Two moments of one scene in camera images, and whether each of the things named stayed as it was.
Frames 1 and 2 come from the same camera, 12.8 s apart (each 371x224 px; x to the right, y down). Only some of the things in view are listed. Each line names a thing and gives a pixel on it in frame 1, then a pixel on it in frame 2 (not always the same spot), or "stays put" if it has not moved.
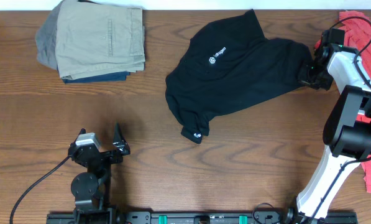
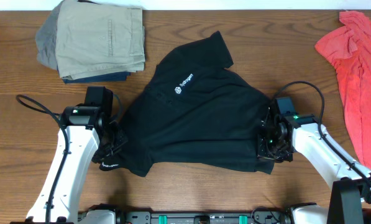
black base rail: x=198 y=218 stays put
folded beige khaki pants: x=94 y=38 stays put
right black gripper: x=311 y=73 to x=269 y=143
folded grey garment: x=46 y=39 stays put
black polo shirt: x=228 y=64 to x=194 y=114
